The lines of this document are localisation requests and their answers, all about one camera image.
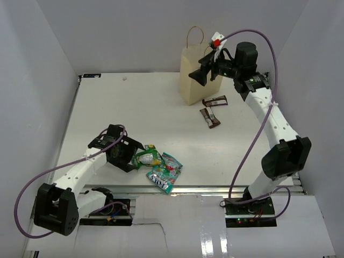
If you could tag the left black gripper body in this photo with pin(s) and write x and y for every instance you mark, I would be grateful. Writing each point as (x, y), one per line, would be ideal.
(123, 153)

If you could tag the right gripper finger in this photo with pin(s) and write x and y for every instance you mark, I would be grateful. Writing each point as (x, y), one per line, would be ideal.
(207, 61)
(200, 75)

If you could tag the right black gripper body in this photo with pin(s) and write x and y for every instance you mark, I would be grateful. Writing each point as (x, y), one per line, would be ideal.
(228, 69)

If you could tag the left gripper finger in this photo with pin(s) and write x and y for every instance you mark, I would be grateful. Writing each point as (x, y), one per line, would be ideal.
(133, 145)
(130, 166)

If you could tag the green snack packet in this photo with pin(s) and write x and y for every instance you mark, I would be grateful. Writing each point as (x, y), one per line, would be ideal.
(149, 157)

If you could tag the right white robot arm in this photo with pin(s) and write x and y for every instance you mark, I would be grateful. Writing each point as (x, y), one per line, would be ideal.
(288, 150)

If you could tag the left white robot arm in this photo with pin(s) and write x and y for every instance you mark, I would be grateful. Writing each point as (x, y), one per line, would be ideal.
(60, 205)

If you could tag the cream paper bag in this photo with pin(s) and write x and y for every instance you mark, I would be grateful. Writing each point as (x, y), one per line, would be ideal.
(190, 90)

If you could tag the teal Fox's candy bag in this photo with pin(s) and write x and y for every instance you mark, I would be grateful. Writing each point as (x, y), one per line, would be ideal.
(165, 174)

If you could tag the brown chocolate bar upper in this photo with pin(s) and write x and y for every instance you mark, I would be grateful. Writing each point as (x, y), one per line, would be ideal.
(216, 101)

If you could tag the brown chocolate bar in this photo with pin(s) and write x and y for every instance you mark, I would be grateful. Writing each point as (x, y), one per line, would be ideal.
(209, 117)
(216, 101)

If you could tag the brown chocolate bar lower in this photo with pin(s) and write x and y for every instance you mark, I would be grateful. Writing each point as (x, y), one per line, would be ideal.
(209, 117)

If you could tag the white paper sheet front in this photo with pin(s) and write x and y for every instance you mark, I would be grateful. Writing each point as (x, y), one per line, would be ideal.
(194, 226)

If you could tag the left blue corner label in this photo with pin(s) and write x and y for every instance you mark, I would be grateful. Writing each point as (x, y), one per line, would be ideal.
(88, 75)

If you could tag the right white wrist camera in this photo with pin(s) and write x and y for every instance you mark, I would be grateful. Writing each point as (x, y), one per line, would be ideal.
(217, 44)

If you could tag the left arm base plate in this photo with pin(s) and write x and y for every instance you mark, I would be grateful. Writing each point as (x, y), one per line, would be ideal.
(114, 215)

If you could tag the aluminium table frame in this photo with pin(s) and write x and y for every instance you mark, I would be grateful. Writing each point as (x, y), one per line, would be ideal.
(150, 107)

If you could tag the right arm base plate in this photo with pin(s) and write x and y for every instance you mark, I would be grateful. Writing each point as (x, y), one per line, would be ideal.
(256, 214)

